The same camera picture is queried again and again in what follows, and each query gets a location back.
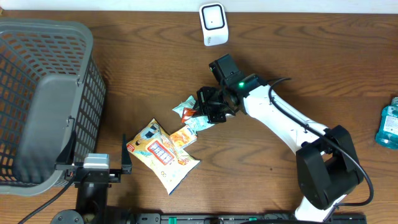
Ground small orange snack packet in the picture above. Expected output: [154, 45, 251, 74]
[170, 125, 197, 149]

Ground white barcode scanner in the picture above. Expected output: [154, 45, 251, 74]
[199, 2, 229, 47]

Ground large yellow snack bag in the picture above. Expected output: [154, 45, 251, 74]
[127, 119, 200, 195]

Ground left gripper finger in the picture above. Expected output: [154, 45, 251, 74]
[121, 134, 132, 170]
[55, 131, 76, 165]

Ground blue mouthwash bottle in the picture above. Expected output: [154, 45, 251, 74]
[375, 97, 398, 150]

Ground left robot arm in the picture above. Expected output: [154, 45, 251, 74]
[51, 131, 136, 224]

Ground red orange snack bar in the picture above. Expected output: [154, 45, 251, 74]
[182, 108, 198, 123]

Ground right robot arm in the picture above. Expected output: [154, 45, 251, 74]
[195, 54, 365, 222]

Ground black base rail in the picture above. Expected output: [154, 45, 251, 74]
[133, 212, 368, 224]

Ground grey plastic shopping basket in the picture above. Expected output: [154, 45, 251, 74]
[1, 18, 106, 196]

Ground light teal snack packet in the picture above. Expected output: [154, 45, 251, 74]
[173, 96, 213, 132]

